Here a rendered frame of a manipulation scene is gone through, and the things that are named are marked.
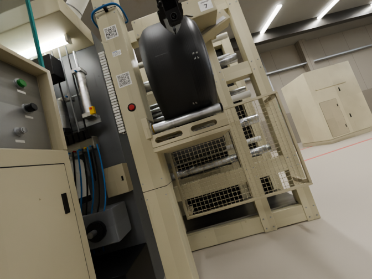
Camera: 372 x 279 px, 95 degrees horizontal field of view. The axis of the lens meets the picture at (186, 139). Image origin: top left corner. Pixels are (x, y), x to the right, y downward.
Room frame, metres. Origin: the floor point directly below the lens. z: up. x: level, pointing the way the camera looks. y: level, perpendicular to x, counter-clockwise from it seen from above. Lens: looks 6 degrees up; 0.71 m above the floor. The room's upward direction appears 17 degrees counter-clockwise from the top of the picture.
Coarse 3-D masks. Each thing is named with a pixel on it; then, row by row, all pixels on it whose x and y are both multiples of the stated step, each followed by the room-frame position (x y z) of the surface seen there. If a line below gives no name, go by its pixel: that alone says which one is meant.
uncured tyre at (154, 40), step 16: (144, 32) 0.70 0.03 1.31; (160, 32) 0.67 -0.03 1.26; (192, 32) 0.66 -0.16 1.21; (144, 48) 0.68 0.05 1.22; (160, 48) 0.66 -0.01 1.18; (176, 48) 0.65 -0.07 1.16; (192, 48) 0.65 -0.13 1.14; (144, 64) 0.69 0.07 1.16; (160, 64) 0.66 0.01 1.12; (176, 64) 0.66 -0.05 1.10; (192, 64) 0.66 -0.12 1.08; (208, 64) 0.69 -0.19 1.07; (160, 80) 0.68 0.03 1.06; (176, 80) 0.68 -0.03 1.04; (192, 80) 0.69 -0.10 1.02; (208, 80) 0.71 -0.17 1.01; (160, 96) 0.73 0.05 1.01; (176, 96) 0.72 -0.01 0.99; (192, 96) 0.73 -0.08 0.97; (208, 96) 0.75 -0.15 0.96; (176, 112) 0.78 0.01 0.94
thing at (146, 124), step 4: (144, 120) 0.75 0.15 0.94; (148, 120) 0.78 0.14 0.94; (144, 124) 0.75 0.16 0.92; (148, 124) 0.76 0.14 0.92; (152, 124) 0.81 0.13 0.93; (144, 128) 0.75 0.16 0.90; (148, 128) 0.75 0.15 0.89; (144, 132) 0.75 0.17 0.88; (148, 132) 0.75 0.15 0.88; (152, 132) 0.78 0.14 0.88; (160, 132) 0.96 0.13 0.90; (148, 136) 0.75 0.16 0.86; (164, 140) 1.02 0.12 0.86
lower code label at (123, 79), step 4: (128, 72) 0.86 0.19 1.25; (116, 76) 0.87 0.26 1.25; (120, 76) 0.87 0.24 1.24; (124, 76) 0.87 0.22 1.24; (128, 76) 0.86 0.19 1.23; (120, 80) 0.87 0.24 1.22; (124, 80) 0.87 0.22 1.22; (128, 80) 0.87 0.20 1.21; (120, 84) 0.87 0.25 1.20; (124, 84) 0.87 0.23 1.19; (128, 84) 0.87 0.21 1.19
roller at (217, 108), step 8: (216, 104) 0.77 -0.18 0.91; (192, 112) 0.77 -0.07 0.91; (200, 112) 0.77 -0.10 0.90; (208, 112) 0.77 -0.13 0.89; (216, 112) 0.78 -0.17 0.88; (168, 120) 0.78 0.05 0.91; (176, 120) 0.78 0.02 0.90; (184, 120) 0.78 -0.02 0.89; (192, 120) 0.78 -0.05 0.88; (152, 128) 0.78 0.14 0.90; (160, 128) 0.79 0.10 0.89; (168, 128) 0.80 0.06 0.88
